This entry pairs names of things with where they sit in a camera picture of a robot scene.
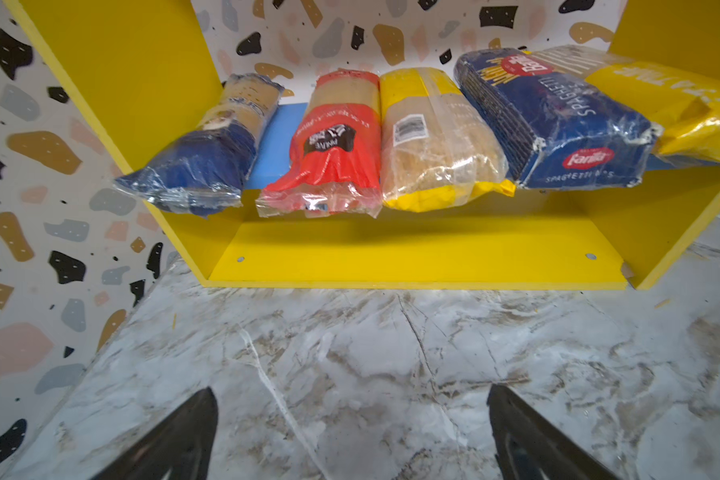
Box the yellow spaghetti bag with text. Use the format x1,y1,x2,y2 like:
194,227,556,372
533,45,720,165

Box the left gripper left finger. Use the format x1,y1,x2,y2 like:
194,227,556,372
94,387,219,479

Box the red bag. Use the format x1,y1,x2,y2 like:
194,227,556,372
256,69,382,218

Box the blue Barilla spaghetti bag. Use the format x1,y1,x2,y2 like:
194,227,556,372
454,48,663,190

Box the navy spaghetti bag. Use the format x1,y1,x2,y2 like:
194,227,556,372
114,73,285,217

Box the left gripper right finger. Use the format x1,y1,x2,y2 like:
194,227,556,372
487,384,617,480

